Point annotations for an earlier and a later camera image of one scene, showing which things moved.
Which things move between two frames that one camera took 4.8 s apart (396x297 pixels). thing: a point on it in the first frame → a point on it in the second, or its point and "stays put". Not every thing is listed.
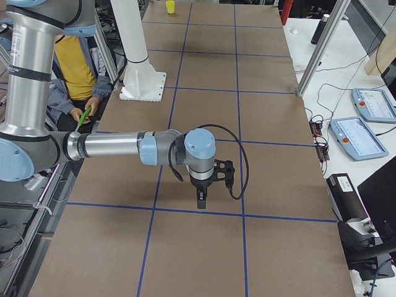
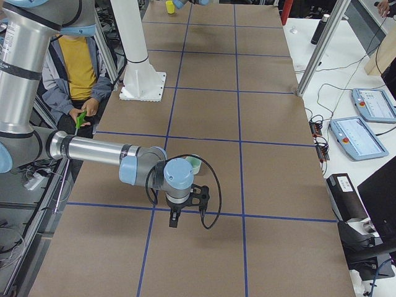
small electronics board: (315, 129) stays put
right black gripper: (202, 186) → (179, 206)
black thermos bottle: (320, 25) stays put
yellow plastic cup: (170, 5) stays put
